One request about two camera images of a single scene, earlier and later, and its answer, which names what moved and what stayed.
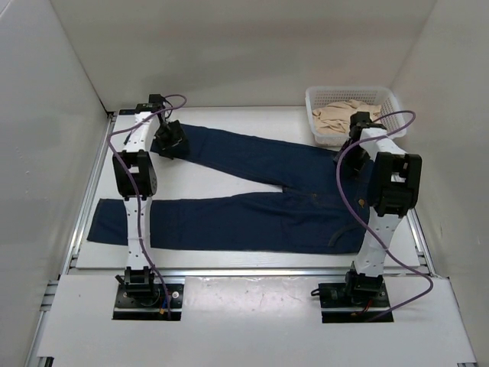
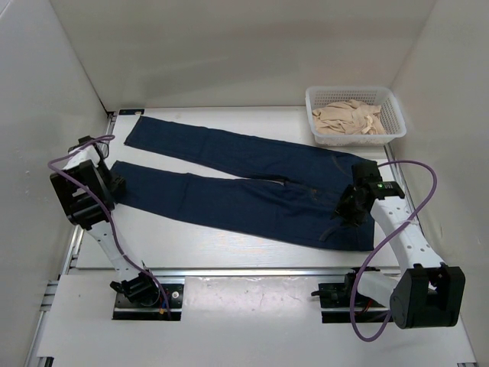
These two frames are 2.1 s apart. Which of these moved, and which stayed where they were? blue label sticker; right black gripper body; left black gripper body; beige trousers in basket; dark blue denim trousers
Moved: left black gripper body; dark blue denim trousers; right black gripper body
Stayed: blue label sticker; beige trousers in basket
